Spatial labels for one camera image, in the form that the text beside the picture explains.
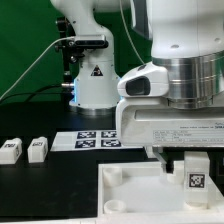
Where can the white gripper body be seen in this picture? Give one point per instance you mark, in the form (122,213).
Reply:
(147,122)

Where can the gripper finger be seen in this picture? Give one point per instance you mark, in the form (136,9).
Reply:
(167,156)

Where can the white square tabletop tray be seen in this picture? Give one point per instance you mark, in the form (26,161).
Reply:
(145,190)

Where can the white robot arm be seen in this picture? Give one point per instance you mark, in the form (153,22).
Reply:
(174,101)

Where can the paper sheet with markers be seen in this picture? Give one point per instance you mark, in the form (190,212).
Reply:
(87,140)

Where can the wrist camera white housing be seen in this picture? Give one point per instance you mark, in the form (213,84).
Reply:
(147,80)

